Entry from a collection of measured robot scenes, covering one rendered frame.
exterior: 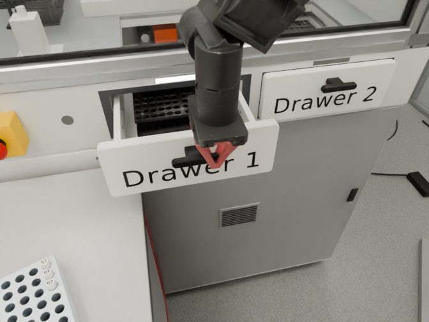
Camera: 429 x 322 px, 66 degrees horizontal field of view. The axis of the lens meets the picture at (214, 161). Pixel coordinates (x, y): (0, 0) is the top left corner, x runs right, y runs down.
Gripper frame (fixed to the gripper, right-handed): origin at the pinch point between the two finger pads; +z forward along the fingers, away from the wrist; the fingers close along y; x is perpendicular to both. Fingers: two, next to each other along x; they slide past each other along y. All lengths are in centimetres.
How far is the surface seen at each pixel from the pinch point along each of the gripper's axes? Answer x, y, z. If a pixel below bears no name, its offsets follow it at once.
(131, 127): 13.1, 19.4, 6.9
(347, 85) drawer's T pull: -29.9, 14.0, -1.6
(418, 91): -161, 113, 78
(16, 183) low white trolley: 37.2, 15.6, 15.0
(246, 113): -8.6, 11.5, 0.4
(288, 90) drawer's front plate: -19.3, 17.5, 0.4
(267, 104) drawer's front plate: -15.2, 17.4, 3.3
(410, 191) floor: -113, 46, 88
